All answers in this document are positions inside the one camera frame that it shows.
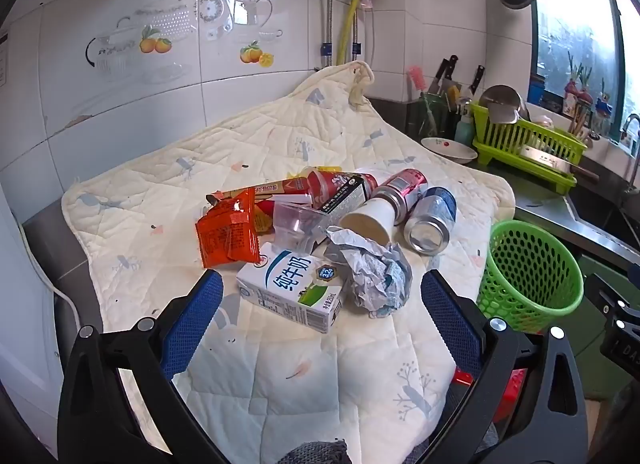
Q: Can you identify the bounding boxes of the white paper cup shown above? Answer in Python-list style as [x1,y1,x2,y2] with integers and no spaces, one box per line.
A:
[339,195,398,245]

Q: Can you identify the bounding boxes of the paper ball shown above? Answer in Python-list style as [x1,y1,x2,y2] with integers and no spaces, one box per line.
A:
[324,225,413,319]

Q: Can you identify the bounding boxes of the green glass jar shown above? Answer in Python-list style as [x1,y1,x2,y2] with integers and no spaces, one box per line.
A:
[419,91,451,137]

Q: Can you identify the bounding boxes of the person's left hand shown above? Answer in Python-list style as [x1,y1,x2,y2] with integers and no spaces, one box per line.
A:
[280,439,351,464]

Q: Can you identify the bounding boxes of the black-handled knife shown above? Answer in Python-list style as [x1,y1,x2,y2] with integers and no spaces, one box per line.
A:
[434,54,459,94]
[467,65,486,97]

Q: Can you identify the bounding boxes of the white bowl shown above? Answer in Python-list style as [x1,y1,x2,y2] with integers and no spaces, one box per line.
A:
[421,137,478,165]

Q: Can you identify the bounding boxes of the yellow hose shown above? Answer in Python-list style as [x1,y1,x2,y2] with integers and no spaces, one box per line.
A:
[336,0,368,67]

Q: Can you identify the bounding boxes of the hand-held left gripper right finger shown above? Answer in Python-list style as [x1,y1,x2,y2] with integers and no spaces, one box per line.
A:
[420,269,591,464]

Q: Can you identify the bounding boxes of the blue drink can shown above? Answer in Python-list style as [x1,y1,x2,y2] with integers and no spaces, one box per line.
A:
[404,186,458,256]

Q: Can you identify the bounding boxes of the cream quilted mat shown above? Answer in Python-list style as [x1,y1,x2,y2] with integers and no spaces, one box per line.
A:
[61,61,516,464]

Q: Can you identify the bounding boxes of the clear plastic cup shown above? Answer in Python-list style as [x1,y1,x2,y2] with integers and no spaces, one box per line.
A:
[272,199,328,252]

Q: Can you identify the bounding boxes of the green dish rack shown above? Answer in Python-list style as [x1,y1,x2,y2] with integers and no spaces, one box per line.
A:
[470,101,588,195]

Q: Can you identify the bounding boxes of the pink bottle brush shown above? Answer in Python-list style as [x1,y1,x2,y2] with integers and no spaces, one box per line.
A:
[407,65,436,129]

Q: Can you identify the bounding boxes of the red plastic stool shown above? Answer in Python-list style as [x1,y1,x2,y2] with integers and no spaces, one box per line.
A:
[450,369,528,420]

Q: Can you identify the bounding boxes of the red drink can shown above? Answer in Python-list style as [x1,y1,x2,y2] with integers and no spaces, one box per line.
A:
[372,169,429,225]

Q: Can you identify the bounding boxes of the orange snack packet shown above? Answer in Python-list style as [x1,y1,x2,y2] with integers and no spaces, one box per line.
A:
[195,189,263,269]

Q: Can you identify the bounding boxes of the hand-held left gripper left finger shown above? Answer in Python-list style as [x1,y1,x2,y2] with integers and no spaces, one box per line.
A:
[57,269,236,464]

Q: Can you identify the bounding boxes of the steel cleaver with wooden handle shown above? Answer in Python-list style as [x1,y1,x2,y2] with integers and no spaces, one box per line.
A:
[517,145,600,182]

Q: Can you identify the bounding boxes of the green perforated plastic basket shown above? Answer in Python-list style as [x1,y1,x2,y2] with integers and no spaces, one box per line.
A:
[475,220,585,335]

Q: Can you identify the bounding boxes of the stainless steel sink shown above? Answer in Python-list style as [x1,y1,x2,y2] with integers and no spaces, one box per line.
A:
[570,184,640,255]

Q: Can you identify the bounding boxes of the black carton box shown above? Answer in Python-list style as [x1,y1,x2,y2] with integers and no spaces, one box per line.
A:
[320,176,368,217]

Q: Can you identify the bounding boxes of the windowsill plant pot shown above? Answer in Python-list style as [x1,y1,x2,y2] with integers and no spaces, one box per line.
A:
[564,51,596,117]

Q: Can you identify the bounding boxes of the white cable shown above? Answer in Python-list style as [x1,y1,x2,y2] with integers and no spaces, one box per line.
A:
[22,239,83,335]

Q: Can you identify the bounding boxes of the teal bottle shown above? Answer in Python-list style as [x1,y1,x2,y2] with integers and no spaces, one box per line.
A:
[454,104,476,145]

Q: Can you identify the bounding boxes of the steel faucet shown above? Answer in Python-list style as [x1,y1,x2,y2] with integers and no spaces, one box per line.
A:
[621,114,640,195]

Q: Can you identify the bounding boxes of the white milk carton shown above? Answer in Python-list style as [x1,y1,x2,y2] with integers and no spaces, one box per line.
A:
[236,242,347,335]

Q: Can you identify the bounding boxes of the red yellow drink bottle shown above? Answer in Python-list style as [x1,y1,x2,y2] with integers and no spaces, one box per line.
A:
[206,176,313,232]

